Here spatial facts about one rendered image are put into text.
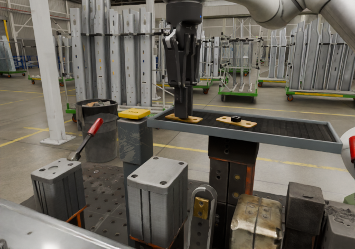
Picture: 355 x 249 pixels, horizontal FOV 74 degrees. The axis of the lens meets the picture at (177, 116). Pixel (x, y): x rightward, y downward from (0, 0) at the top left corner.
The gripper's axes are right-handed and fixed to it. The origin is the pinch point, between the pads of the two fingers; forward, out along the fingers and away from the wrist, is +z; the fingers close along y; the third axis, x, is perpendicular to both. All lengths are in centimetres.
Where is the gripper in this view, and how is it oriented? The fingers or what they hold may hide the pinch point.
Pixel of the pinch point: (183, 101)
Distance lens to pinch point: 54.0
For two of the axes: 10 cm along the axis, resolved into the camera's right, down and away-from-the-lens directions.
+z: 0.0, 9.6, 2.7
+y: -5.2, 2.3, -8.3
